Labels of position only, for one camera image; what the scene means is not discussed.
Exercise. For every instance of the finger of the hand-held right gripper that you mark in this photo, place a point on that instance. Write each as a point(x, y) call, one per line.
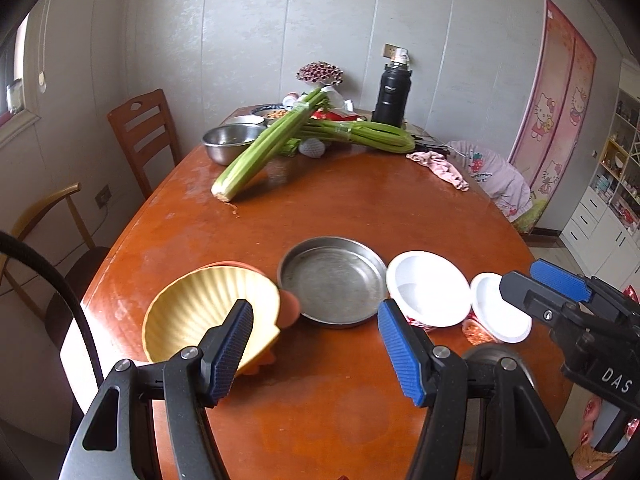
point(535, 300)
point(557, 280)

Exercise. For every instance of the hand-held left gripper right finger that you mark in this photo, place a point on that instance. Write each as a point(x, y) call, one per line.
point(402, 350)

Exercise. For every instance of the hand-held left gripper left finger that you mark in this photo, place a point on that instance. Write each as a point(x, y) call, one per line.
point(232, 350)

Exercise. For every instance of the small red instant noodle bowl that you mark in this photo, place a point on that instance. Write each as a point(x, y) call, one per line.
point(492, 310)

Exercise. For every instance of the yellow shell-shaped plate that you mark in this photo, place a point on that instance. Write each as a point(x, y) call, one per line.
point(190, 305)

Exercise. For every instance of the orange plastic plate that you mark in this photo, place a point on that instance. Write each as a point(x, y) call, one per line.
point(290, 310)

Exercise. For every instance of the steel bowl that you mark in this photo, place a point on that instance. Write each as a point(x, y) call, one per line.
point(480, 352)

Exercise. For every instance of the round steel pan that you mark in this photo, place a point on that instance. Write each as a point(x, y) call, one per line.
point(330, 285)

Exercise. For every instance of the large red instant noodle bowl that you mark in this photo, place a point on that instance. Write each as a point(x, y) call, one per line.
point(430, 285)

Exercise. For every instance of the white cabinet with shelves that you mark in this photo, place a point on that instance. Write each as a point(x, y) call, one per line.
point(585, 210)

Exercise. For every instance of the pink strawberry print garment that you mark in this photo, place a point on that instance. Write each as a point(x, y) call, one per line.
point(495, 180)

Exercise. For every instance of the pink cloth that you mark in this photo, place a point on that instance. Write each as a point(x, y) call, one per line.
point(440, 167)

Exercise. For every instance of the pink cartoon cat wardrobe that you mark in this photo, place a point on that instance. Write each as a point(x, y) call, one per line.
point(550, 110)

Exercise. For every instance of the curved-back chair with dark seat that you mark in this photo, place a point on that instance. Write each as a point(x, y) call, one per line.
point(80, 270)

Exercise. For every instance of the black elongated item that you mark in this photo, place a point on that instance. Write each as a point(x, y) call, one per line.
point(430, 144)

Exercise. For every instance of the thick celery bunch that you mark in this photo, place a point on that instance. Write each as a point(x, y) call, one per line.
point(260, 150)

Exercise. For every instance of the steel basin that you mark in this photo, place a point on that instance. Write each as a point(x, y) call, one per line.
point(225, 147)

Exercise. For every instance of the fruit in foam net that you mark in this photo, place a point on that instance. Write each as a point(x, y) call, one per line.
point(312, 148)

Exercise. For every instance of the wrapped thin celery bunch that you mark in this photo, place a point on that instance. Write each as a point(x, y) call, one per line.
point(370, 135)

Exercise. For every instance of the small steel dish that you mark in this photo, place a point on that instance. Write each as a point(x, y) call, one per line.
point(245, 120)

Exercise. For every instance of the patterned bowl with food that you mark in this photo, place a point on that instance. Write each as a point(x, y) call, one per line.
point(275, 112)

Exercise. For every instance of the red snack packet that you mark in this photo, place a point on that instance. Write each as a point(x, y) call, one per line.
point(340, 116)

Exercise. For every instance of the wooden slat-back chair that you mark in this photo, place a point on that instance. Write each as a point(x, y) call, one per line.
point(125, 130)

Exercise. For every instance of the black thermos bottle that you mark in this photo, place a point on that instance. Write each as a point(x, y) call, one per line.
point(390, 100)

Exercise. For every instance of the dark red flower bouquet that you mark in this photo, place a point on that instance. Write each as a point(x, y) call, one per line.
point(320, 71)

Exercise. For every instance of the window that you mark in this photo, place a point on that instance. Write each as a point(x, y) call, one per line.
point(12, 95)

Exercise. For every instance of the low wall outlet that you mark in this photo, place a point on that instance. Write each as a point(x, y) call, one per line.
point(103, 196)

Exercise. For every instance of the wall socket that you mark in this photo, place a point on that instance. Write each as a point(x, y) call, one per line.
point(390, 50)

